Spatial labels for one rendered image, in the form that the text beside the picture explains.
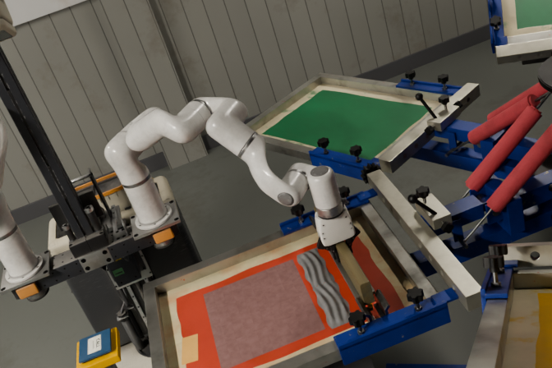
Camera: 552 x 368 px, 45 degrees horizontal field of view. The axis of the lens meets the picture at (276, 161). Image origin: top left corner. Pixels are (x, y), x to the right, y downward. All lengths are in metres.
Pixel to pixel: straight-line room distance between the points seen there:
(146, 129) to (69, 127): 3.01
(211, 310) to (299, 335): 0.32
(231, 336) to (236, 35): 3.20
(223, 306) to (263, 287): 0.13
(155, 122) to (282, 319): 0.66
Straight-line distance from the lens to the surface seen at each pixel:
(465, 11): 5.52
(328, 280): 2.01
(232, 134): 1.81
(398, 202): 2.10
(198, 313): 2.09
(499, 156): 2.08
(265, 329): 1.94
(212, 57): 4.87
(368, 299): 1.83
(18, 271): 2.28
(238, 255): 2.18
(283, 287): 2.05
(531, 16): 2.83
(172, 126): 1.86
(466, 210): 2.03
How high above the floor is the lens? 2.25
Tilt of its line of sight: 29 degrees down
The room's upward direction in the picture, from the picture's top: 18 degrees counter-clockwise
